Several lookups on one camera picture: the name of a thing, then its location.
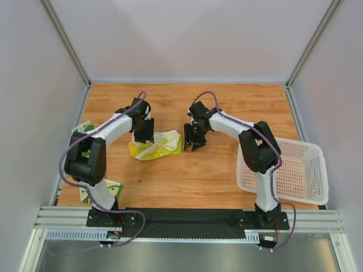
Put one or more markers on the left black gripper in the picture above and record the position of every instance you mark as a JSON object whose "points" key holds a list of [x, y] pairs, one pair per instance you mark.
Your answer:
{"points": [[144, 133]]}

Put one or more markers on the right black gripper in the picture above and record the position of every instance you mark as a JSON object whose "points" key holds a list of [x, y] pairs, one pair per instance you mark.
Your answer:
{"points": [[195, 136]]}

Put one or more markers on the cream yellow crocodile towel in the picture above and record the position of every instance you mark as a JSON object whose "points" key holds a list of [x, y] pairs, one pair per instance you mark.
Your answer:
{"points": [[165, 144]]}

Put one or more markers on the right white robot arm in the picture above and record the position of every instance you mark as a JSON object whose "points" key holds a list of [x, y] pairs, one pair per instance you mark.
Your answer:
{"points": [[259, 148]]}

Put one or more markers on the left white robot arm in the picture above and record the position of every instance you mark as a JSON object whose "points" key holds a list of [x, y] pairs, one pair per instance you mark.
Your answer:
{"points": [[85, 160]]}

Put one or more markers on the green patterned towel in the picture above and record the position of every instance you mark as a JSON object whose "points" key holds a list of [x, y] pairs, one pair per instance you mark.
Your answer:
{"points": [[115, 188]]}

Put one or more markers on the white plastic basket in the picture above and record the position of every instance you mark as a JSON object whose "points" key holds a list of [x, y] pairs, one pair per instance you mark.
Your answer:
{"points": [[303, 174]]}

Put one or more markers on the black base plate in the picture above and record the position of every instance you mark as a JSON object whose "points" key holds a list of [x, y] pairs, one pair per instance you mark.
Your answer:
{"points": [[160, 223]]}

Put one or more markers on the grey slotted cable duct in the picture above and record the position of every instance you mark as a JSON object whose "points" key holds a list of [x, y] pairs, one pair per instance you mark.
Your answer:
{"points": [[106, 236]]}

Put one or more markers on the aluminium front rail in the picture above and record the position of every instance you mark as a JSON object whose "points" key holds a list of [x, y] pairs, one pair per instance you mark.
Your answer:
{"points": [[307, 221]]}

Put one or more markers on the left aluminium frame post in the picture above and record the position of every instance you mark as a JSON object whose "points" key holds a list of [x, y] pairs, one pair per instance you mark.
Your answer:
{"points": [[57, 25]]}

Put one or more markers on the aluminium frame post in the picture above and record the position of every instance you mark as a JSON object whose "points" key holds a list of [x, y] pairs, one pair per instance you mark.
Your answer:
{"points": [[325, 20], [57, 25]]}

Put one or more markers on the right aluminium frame post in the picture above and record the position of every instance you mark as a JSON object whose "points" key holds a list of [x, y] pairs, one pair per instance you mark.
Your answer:
{"points": [[325, 20]]}

